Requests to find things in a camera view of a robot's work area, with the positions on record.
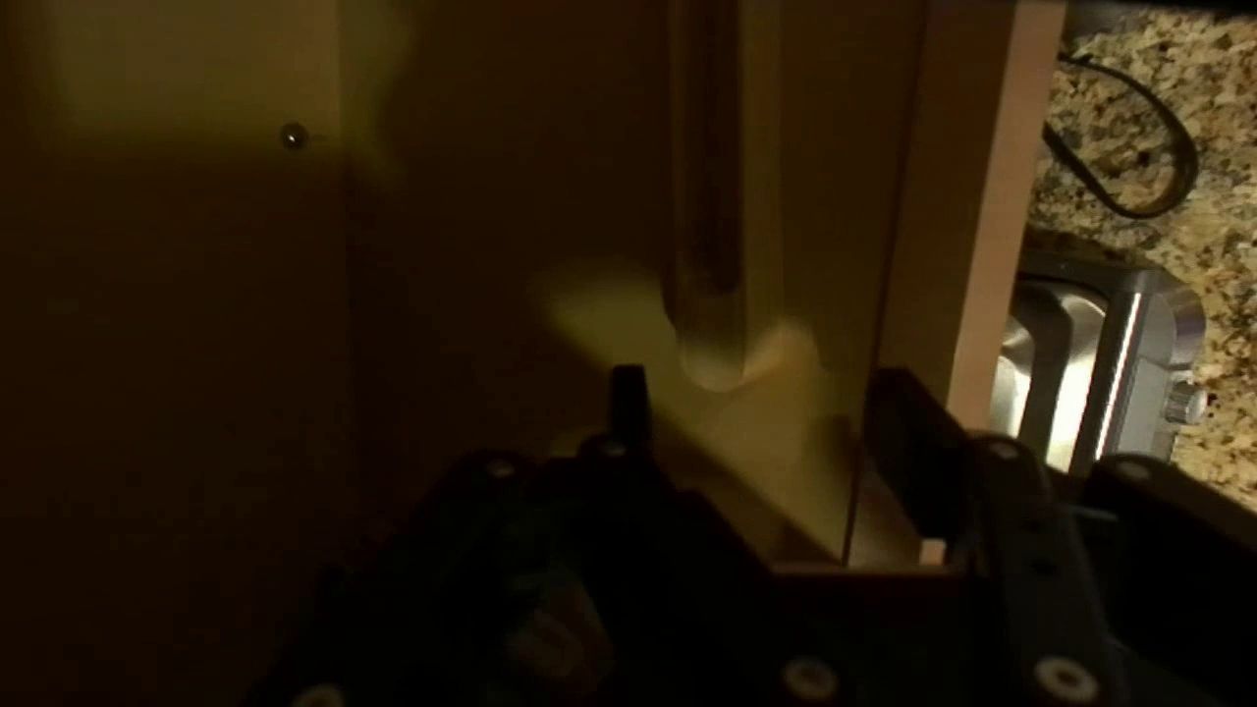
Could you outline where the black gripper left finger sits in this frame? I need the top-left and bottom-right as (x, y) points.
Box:
(573, 365), (841, 707)

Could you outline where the stainless steel toaster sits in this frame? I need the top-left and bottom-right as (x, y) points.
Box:
(984, 230), (1211, 480)

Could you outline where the wooden wall cabinet body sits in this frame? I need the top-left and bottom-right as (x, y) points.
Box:
(0, 0), (1072, 580)

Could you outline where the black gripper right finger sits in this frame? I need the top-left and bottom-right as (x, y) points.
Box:
(864, 365), (1116, 707)

